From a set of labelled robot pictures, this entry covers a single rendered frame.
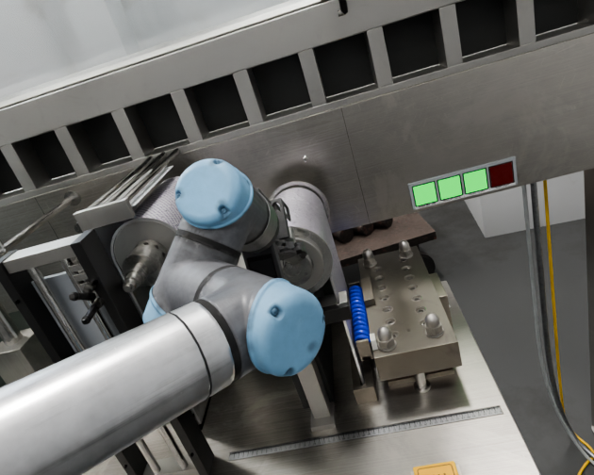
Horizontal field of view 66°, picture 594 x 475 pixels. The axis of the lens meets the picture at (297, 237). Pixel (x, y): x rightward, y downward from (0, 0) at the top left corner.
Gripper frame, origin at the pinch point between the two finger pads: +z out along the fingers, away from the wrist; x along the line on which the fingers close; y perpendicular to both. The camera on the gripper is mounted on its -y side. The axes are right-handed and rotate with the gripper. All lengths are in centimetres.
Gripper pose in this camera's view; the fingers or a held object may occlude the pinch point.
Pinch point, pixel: (288, 265)
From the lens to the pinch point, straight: 79.6
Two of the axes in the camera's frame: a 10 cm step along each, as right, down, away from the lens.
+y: -2.0, -9.4, 2.6
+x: -9.6, 2.4, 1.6
